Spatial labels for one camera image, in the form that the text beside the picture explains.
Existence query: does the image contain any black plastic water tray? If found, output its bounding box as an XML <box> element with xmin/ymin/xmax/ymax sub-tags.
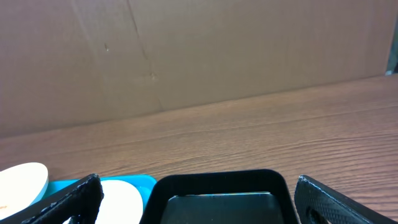
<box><xmin>141</xmin><ymin>169</ymin><xmax>298</xmax><ymax>223</ymax></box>

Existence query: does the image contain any white plate with ketchup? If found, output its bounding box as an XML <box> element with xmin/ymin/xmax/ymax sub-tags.
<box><xmin>1</xmin><ymin>162</ymin><xmax>49</xmax><ymax>220</ymax></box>

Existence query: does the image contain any brown cardboard backdrop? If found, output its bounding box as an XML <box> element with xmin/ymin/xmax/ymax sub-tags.
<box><xmin>1</xmin><ymin>0</ymin><xmax>397</xmax><ymax>137</ymax></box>

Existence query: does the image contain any teal plastic tray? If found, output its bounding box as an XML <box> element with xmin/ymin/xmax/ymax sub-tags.
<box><xmin>42</xmin><ymin>174</ymin><xmax>157</xmax><ymax>208</ymax></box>

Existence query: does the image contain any white plate on tray right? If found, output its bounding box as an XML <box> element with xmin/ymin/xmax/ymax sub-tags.
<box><xmin>63</xmin><ymin>179</ymin><xmax>144</xmax><ymax>224</ymax></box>

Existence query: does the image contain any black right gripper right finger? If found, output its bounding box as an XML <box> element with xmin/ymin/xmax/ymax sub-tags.
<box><xmin>294</xmin><ymin>175</ymin><xmax>397</xmax><ymax>224</ymax></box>

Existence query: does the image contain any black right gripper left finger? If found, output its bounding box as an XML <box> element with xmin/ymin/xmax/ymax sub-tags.
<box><xmin>1</xmin><ymin>174</ymin><xmax>104</xmax><ymax>224</ymax></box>

